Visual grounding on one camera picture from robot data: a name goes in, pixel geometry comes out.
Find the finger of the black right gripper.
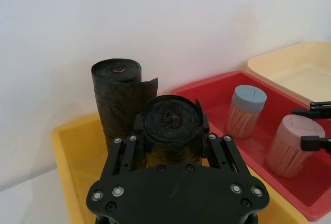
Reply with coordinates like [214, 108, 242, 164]
[291, 100, 331, 119]
[300, 135, 331, 154]

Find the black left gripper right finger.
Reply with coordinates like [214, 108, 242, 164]
[199, 113, 249, 176]

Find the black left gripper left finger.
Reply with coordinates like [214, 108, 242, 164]
[102, 113, 146, 177]

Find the toothpick jar with pink lid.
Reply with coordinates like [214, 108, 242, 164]
[265, 114, 326, 179]

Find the black trash bag roll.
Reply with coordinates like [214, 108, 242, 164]
[140, 95, 204, 170]
[91, 58, 159, 155]

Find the yellow plastic bin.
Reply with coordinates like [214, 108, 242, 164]
[50, 111, 312, 224]

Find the toothpick jar with blue lid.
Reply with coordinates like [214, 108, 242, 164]
[224, 84, 268, 140]

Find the cream plastic bin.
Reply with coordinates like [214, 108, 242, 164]
[247, 40, 331, 106]

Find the red plastic bin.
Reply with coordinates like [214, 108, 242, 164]
[171, 70, 331, 222]

